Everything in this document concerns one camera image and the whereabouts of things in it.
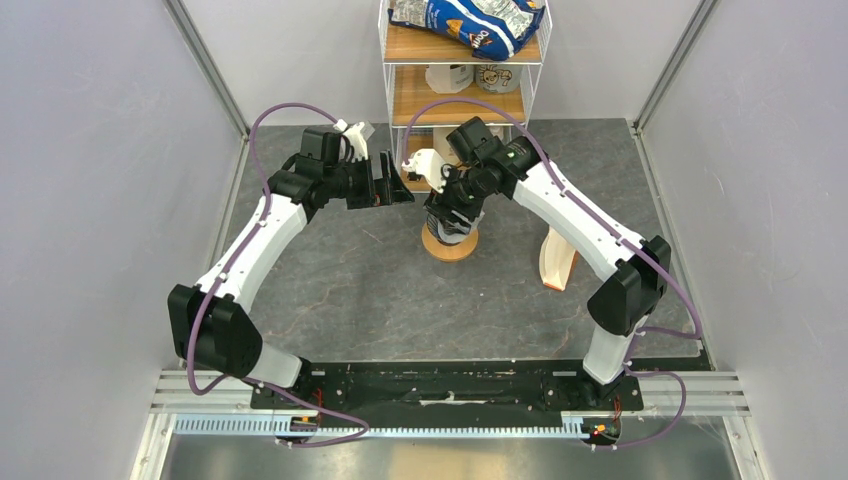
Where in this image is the white coffee filter stack holder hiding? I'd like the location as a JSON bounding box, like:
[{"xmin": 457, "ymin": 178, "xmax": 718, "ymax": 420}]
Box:
[{"xmin": 539, "ymin": 227, "xmax": 579, "ymax": 291}]

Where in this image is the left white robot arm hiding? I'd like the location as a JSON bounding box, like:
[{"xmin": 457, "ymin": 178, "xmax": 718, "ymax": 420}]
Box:
[{"xmin": 167, "ymin": 121, "xmax": 414, "ymax": 409}]

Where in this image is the white paper coffee filter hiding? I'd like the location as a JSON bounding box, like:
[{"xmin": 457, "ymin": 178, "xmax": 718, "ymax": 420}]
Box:
[{"xmin": 426, "ymin": 214, "xmax": 479, "ymax": 233}]

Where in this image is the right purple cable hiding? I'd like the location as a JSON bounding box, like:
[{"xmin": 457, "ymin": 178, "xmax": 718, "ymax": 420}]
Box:
[{"xmin": 400, "ymin": 97, "xmax": 704, "ymax": 452}]

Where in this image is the purple cable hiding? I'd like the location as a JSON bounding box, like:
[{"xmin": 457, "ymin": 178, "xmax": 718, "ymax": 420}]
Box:
[
  {"xmin": 400, "ymin": 97, "xmax": 704, "ymax": 452},
  {"xmin": 185, "ymin": 102, "xmax": 371, "ymax": 450}
]

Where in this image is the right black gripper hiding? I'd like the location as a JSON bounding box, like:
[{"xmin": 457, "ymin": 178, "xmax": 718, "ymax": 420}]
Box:
[{"xmin": 423, "ymin": 161, "xmax": 489, "ymax": 237}]

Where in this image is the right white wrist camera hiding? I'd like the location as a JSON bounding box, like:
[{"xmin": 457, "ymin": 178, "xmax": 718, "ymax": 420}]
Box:
[{"xmin": 401, "ymin": 148, "xmax": 450, "ymax": 193}]

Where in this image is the white small bottle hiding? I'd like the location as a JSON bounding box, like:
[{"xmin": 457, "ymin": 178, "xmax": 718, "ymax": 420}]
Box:
[{"xmin": 433, "ymin": 127, "xmax": 461, "ymax": 166}]

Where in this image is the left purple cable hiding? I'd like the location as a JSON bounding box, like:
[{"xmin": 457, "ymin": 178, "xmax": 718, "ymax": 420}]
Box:
[{"xmin": 185, "ymin": 102, "xmax": 371, "ymax": 450}]

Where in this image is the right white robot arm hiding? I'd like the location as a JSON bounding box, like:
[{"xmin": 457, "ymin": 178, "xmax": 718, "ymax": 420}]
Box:
[{"xmin": 402, "ymin": 117, "xmax": 670, "ymax": 409}]

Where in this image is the blue ribbed coffee dripper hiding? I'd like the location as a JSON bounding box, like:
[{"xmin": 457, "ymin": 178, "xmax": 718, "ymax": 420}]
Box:
[{"xmin": 428, "ymin": 229, "xmax": 479, "ymax": 247}]

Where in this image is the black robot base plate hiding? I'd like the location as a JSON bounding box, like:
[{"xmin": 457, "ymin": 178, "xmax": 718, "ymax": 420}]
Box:
[{"xmin": 250, "ymin": 357, "xmax": 644, "ymax": 432}]

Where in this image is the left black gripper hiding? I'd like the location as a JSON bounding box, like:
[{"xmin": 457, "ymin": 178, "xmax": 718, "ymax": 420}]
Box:
[{"xmin": 324, "ymin": 150, "xmax": 414, "ymax": 211}]

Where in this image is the white plastic jug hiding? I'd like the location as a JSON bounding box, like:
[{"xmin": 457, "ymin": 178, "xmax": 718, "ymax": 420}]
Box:
[{"xmin": 425, "ymin": 64, "xmax": 475, "ymax": 95}]

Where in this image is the round wooden dripper stand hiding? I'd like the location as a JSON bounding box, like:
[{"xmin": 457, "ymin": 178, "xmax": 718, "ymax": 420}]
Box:
[{"xmin": 421, "ymin": 226, "xmax": 480, "ymax": 263}]

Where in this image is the blue chips bag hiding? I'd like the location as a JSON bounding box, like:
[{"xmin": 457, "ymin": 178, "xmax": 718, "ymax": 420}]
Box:
[{"xmin": 387, "ymin": 0, "xmax": 547, "ymax": 62}]

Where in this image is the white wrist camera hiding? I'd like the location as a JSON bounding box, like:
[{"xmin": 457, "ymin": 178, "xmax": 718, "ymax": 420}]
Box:
[
  {"xmin": 333, "ymin": 119, "xmax": 375, "ymax": 162},
  {"xmin": 401, "ymin": 148, "xmax": 450, "ymax": 193}
]

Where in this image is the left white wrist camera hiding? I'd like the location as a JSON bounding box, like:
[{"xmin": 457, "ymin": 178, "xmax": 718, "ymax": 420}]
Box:
[{"xmin": 333, "ymin": 119, "xmax": 375, "ymax": 162}]

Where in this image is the white wire wooden shelf rack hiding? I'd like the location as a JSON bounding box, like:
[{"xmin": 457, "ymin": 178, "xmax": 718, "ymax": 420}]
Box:
[{"xmin": 377, "ymin": 1, "xmax": 553, "ymax": 165}]

